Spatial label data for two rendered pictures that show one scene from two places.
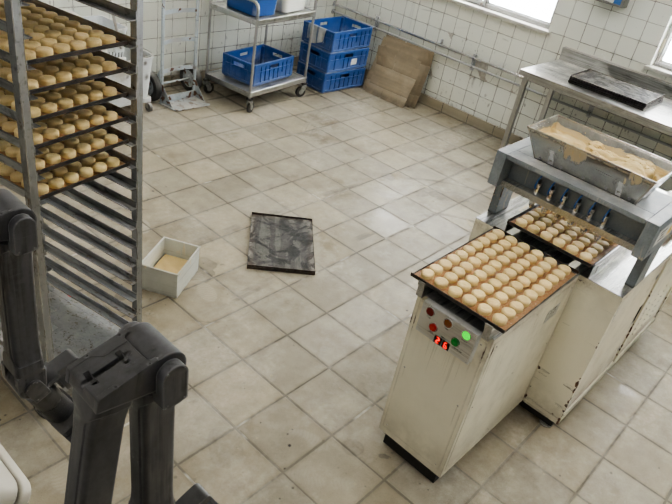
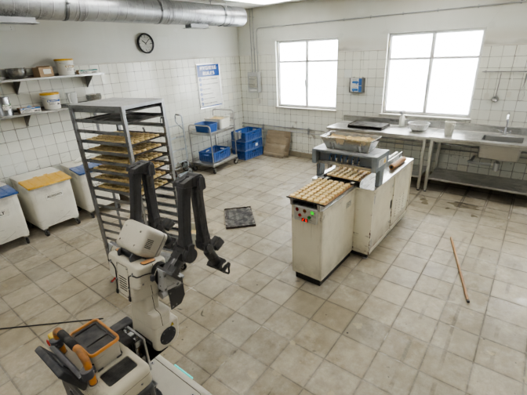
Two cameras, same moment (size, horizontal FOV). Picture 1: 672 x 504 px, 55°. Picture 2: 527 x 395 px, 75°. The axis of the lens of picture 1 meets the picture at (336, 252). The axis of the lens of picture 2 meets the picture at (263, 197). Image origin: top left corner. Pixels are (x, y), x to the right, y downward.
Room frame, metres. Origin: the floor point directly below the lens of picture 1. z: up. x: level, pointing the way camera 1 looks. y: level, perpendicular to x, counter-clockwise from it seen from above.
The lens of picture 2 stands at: (-0.96, -0.18, 2.16)
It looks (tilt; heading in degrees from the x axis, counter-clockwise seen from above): 23 degrees down; 2
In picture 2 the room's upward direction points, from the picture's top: 3 degrees counter-clockwise
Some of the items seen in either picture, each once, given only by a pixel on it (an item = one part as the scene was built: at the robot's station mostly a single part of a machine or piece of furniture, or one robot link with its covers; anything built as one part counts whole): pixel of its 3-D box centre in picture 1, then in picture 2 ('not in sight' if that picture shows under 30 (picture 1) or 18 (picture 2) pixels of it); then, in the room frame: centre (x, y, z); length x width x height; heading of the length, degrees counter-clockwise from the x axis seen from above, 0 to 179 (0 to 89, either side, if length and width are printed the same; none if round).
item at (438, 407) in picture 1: (476, 355); (324, 230); (2.17, -0.67, 0.45); 0.70 x 0.34 x 0.90; 143
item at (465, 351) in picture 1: (447, 330); (305, 214); (1.88, -0.45, 0.77); 0.24 x 0.04 x 0.14; 53
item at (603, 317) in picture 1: (573, 282); (363, 200); (2.95, -1.27, 0.42); 1.28 x 0.72 x 0.84; 143
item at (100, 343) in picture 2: not in sight; (96, 344); (0.29, 0.72, 0.87); 0.23 x 0.15 x 0.11; 54
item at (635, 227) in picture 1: (575, 210); (348, 164); (2.57, -0.98, 1.01); 0.72 x 0.33 x 0.34; 53
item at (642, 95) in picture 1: (617, 85); (368, 123); (5.04, -1.84, 0.93); 0.60 x 0.40 x 0.01; 55
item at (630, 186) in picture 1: (596, 160); (350, 142); (2.57, -0.98, 1.25); 0.56 x 0.29 x 0.14; 53
